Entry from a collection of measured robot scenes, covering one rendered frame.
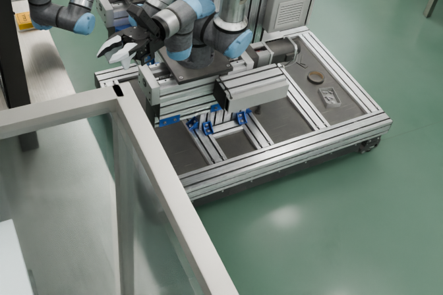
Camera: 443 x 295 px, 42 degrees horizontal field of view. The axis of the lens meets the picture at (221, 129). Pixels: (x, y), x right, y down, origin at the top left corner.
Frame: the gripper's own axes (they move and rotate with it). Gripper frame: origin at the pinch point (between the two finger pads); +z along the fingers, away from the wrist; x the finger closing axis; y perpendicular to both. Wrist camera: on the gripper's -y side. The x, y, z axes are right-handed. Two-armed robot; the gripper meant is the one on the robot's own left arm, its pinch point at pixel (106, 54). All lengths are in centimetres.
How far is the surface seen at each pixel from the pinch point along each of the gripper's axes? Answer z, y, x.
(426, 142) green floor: -168, 132, -49
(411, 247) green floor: -101, 135, -70
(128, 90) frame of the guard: 33, -30, -44
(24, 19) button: -19, 23, 65
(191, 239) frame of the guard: 47, -27, -68
